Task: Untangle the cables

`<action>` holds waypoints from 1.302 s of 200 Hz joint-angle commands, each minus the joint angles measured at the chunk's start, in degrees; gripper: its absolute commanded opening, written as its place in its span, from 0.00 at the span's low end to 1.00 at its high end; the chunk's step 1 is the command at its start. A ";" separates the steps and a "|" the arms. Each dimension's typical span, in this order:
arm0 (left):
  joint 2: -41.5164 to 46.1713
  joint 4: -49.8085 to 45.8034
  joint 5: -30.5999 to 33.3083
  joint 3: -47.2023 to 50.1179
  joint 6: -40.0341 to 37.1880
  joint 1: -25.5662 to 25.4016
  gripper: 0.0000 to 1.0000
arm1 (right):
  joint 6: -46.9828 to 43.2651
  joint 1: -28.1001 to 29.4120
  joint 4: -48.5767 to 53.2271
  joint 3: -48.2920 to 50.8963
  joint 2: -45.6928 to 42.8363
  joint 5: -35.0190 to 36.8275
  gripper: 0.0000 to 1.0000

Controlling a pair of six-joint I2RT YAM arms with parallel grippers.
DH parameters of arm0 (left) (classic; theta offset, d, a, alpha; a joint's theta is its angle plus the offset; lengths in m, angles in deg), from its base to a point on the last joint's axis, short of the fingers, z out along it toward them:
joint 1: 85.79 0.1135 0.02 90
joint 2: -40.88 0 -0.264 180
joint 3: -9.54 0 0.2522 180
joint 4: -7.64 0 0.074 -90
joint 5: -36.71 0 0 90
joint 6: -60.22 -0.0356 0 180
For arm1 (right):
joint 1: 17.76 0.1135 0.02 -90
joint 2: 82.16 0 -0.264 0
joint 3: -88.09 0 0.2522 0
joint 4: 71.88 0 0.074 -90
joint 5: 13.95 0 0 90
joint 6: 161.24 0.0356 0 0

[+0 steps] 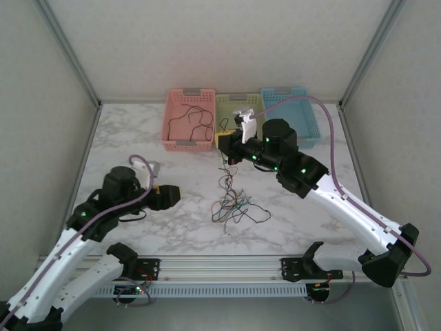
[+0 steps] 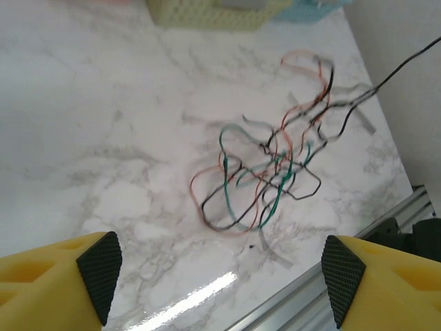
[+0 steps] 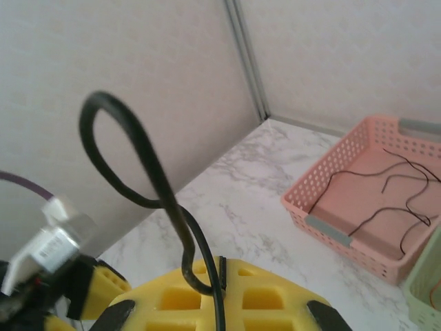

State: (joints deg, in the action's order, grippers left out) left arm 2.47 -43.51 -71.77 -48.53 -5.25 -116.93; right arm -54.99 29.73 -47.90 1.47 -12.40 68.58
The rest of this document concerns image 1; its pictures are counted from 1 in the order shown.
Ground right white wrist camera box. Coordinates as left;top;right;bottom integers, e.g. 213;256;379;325
233;106;258;144

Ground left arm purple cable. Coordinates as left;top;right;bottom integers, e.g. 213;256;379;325
0;154;155;322

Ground slotted grey cable duct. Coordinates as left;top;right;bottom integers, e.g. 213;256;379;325
92;284;308;298

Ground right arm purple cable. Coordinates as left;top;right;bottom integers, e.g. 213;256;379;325
253;95;432;306

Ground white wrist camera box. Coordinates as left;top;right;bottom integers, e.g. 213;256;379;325
132;157;161;180
233;106;258;144

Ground aluminium table end rail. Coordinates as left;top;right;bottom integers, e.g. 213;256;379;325
99;99;170;105

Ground green plastic basket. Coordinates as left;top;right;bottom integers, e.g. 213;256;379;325
215;92;271;159

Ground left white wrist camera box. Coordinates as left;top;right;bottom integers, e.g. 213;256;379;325
132;157;161;180

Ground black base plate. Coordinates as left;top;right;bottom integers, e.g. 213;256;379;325
280;257;345;281
97;258;161;281

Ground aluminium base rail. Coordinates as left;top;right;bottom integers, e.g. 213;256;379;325
32;254;376;283

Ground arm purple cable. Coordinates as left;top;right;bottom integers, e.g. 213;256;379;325
253;95;432;306
0;154;155;322

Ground wire pile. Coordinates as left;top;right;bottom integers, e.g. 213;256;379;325
211;192;253;225

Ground blue plastic basket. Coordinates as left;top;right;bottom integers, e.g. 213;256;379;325
260;86;321;151

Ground left red black power wires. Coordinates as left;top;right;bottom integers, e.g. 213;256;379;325
137;268;155;288

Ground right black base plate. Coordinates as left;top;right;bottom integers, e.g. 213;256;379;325
280;257;345;281

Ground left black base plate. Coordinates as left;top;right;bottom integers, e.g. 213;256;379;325
97;258;161;281

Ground pink plastic basket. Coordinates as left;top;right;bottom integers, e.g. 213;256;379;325
161;88;217;152

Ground aluminium frame leg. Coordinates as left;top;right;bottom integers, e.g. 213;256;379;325
391;285;418;331

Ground thin orange wire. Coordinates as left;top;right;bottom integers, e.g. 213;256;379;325
218;118;242;194
220;185;244;212

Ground left short black gripper cable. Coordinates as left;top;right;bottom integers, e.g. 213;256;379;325
116;205;148;223

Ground aluminium frame post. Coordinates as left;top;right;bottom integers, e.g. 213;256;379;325
34;0;103;108
339;0;411;108

